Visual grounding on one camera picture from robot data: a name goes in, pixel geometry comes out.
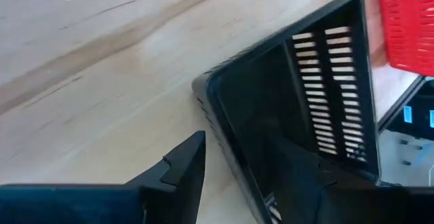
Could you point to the black plastic basket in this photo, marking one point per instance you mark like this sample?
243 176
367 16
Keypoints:
257 98

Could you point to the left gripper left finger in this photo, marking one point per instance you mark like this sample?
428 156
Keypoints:
183 183

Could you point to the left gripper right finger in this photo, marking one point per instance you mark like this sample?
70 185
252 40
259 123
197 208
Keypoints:
298 190

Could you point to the red plastic basket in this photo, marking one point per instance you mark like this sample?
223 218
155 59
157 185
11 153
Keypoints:
407 27

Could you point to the black device cyan lights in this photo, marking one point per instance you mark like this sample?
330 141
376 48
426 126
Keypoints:
420 115

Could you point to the black table edge beam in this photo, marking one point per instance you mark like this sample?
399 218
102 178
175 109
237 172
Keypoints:
400 106

